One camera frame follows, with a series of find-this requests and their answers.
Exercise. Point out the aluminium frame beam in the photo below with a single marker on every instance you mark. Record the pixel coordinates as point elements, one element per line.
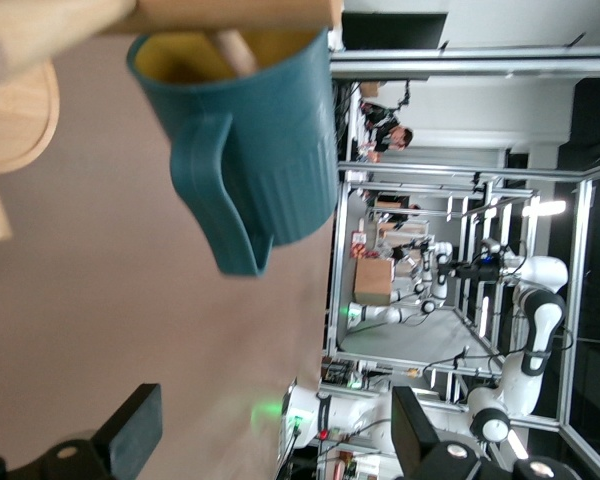
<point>470,62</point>

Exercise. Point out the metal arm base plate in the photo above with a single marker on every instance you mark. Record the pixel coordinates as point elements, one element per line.
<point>289,415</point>

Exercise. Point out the large cardboard box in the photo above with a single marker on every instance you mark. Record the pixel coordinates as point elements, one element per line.
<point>374,282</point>

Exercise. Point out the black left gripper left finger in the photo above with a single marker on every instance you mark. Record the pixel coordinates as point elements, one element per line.
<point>125,430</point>

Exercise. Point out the wooden mug rack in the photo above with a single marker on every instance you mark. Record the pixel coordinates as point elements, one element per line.
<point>20,115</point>

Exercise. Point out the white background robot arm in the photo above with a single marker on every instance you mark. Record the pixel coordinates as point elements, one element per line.
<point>380,314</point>

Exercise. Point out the person with dark hair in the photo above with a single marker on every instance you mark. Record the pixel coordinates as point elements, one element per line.
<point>390,132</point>

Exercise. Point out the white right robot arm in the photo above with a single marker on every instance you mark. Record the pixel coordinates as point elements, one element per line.
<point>540,320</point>

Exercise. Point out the red snack package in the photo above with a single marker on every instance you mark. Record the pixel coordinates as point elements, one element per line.
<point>358,245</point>

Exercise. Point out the teal mug yellow inside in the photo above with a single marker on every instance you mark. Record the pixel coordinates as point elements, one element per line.
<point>260,150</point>

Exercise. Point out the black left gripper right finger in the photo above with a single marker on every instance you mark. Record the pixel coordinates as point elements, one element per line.
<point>420,435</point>

